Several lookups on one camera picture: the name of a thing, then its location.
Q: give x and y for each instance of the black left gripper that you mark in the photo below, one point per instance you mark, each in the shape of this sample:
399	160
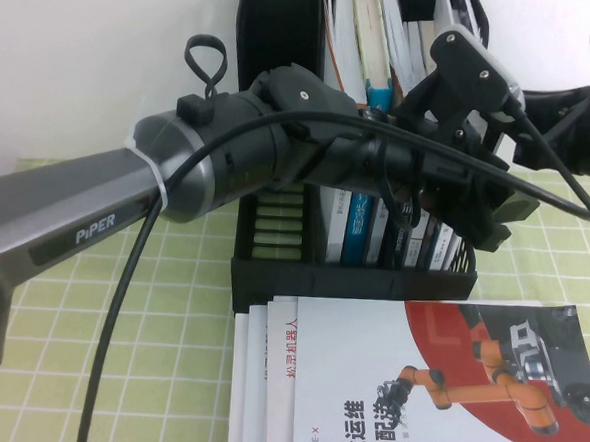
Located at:
452	190

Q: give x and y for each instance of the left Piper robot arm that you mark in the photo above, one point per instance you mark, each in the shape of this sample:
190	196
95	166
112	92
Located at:
75	202

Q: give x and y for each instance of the magazine with orange robot arm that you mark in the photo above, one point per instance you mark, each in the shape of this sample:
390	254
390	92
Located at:
416	364

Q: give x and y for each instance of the grey book orange-black spine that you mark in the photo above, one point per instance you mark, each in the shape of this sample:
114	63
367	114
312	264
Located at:
427	44

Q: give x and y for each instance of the white book orange band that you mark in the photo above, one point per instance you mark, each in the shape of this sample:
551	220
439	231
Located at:
394	37
335	48

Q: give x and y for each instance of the blue hardcover book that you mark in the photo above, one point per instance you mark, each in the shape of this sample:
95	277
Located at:
371	35

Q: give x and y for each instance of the black plastic book holder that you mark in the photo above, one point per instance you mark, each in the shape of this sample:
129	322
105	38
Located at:
286	30

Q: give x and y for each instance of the white magazine red text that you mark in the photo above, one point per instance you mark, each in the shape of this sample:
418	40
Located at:
280	380

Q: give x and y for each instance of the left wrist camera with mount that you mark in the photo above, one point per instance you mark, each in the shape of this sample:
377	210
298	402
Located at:
465	66

